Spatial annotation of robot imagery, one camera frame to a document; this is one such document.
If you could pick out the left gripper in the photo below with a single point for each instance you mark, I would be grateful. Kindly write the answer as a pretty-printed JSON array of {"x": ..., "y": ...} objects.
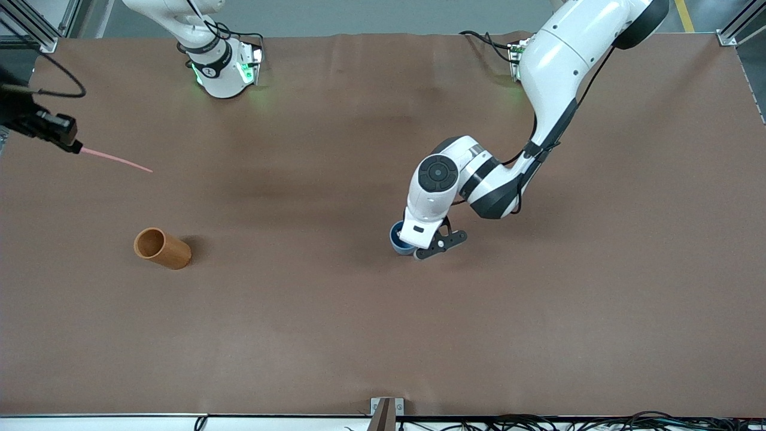
[{"x": 397, "y": 231}]

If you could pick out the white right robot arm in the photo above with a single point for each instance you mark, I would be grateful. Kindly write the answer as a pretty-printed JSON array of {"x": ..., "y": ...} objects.
[{"x": 215, "y": 72}]

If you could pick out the brown cylindrical cup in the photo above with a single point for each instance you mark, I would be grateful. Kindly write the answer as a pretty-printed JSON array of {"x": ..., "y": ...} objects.
[{"x": 173, "y": 254}]

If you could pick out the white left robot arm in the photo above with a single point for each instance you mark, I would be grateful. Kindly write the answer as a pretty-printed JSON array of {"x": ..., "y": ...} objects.
[{"x": 556, "y": 60}]

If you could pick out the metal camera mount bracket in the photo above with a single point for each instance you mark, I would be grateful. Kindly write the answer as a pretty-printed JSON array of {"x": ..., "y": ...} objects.
[{"x": 386, "y": 413}]

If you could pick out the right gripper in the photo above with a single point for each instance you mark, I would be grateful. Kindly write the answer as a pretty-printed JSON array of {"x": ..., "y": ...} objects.
[{"x": 31, "y": 120}]

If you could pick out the aluminium frame profile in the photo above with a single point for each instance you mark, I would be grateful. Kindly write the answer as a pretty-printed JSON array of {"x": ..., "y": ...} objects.
[
  {"x": 739, "y": 27},
  {"x": 36, "y": 27}
]

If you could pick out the brown table cloth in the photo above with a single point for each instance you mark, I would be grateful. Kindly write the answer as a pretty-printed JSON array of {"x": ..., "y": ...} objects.
[{"x": 359, "y": 329}]

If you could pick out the blue cup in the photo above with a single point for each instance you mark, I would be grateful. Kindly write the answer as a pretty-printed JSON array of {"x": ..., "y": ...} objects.
[{"x": 396, "y": 240}]

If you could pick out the pink chopstick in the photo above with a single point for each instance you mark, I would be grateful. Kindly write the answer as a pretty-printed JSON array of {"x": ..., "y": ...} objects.
[{"x": 116, "y": 158}]

